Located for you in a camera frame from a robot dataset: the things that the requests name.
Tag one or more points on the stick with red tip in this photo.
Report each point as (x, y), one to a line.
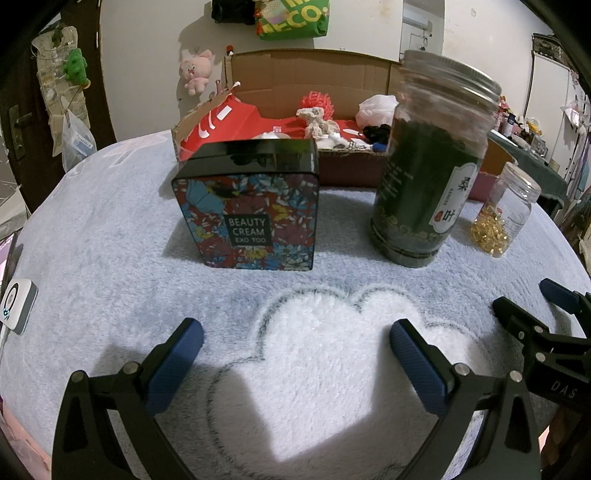
(228, 60)

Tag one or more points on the white charger box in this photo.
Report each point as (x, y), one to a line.
(18, 304)

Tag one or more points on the green tote bag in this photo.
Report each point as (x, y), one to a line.
(295, 21)

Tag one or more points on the green plush toy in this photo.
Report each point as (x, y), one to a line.
(76, 67)

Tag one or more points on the smartphone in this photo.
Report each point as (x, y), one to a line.
(7, 258)

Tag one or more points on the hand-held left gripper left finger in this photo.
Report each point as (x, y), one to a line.
(173, 364)

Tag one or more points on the cardboard box with red inside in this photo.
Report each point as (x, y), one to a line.
(300, 74)

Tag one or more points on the white wardrobe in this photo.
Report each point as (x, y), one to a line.
(549, 101)

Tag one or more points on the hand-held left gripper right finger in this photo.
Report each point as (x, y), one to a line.
(415, 364)

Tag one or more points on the dark green covered desk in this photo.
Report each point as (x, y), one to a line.
(551, 184)

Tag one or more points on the floral tin box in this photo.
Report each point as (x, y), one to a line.
(249, 207)

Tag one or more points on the dark storage basket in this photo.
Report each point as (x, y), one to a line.
(547, 45)

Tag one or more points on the glass jar with metal lid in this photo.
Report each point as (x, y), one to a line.
(415, 184)

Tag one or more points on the cream crochet scrunchie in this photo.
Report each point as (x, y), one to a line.
(316, 122)

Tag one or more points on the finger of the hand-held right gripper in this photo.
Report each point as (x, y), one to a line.
(563, 297)
(515, 318)

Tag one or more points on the clear jar with gold capsules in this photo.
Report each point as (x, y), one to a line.
(503, 207)

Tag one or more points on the clear hanging organizer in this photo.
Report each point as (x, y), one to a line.
(48, 92)

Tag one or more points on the red yarn pompom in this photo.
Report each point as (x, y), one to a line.
(318, 99)

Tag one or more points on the white mesh bath pouf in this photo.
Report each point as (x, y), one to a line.
(376, 108)

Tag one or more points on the blue tube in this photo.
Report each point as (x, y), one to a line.
(378, 147)

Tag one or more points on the row of small bottles and figures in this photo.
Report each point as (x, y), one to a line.
(531, 138)

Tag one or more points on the blue plush blanket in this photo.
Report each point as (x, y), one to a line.
(115, 277)

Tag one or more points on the wall mirror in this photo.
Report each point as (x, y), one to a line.
(422, 27)

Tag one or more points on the black backpack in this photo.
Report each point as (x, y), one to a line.
(231, 11)

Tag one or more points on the clear plastic bag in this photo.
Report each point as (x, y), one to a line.
(78, 143)

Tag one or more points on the dark wooden door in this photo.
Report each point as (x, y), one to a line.
(101, 92)

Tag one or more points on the pale pink plush toy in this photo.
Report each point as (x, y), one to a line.
(196, 69)

